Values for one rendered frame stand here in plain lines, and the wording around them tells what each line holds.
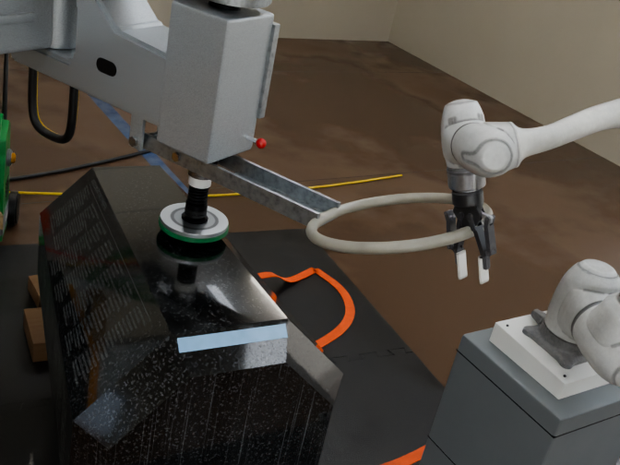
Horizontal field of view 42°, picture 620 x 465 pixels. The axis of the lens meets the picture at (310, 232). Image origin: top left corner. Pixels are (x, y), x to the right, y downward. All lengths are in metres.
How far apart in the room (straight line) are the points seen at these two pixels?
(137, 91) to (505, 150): 1.17
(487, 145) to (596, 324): 0.66
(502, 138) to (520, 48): 6.06
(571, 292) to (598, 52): 5.06
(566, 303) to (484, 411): 0.41
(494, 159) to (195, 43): 0.93
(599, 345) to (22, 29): 1.85
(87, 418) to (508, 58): 6.28
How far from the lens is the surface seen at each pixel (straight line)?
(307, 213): 2.22
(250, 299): 2.31
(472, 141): 1.75
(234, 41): 2.24
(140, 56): 2.43
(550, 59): 7.55
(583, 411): 2.34
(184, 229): 2.50
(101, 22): 2.53
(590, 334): 2.21
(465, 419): 2.53
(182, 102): 2.34
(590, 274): 2.30
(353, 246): 1.94
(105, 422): 2.19
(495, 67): 7.98
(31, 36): 2.66
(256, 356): 2.20
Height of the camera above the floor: 2.07
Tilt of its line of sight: 27 degrees down
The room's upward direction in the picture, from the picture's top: 12 degrees clockwise
